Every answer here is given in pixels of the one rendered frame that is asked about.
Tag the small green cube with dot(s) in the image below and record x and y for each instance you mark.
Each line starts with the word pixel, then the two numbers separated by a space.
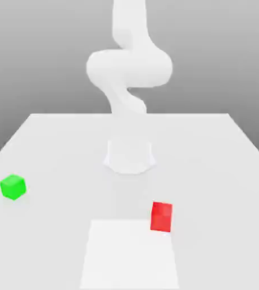
pixel 12 187

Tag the small red cube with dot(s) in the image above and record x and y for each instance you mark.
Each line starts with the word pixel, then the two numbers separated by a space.
pixel 161 217

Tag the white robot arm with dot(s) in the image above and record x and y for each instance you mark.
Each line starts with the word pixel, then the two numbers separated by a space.
pixel 129 68

